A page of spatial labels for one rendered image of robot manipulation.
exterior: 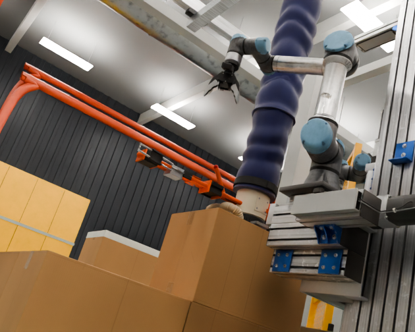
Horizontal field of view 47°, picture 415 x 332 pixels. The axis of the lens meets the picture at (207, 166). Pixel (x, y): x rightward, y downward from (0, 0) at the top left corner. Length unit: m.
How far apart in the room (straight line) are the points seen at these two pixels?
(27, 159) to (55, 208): 3.59
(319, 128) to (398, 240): 0.47
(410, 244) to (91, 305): 1.09
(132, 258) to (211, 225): 1.92
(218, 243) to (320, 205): 0.58
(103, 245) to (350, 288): 2.40
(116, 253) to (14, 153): 9.19
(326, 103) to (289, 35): 0.95
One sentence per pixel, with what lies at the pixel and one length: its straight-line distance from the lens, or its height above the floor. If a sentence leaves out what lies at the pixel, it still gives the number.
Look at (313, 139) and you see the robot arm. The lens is 1.75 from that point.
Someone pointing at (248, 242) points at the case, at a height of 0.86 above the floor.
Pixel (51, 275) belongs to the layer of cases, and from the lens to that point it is 1.69.
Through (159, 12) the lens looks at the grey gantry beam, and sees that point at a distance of 4.64.
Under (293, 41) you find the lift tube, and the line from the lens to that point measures 2.70.
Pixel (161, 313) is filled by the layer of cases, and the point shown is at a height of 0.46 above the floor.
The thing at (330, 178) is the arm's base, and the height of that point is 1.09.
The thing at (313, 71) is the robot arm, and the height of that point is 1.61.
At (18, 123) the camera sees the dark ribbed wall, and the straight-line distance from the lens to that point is 12.95.
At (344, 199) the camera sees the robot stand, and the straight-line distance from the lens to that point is 1.51.
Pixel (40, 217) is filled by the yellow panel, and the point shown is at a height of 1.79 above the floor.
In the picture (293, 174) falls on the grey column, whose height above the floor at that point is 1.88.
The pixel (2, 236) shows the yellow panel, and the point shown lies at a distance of 9.19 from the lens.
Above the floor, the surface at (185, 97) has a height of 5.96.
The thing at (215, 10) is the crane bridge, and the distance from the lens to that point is 4.14.
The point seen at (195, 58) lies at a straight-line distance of 8.19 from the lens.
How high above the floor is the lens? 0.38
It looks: 21 degrees up
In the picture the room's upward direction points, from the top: 17 degrees clockwise
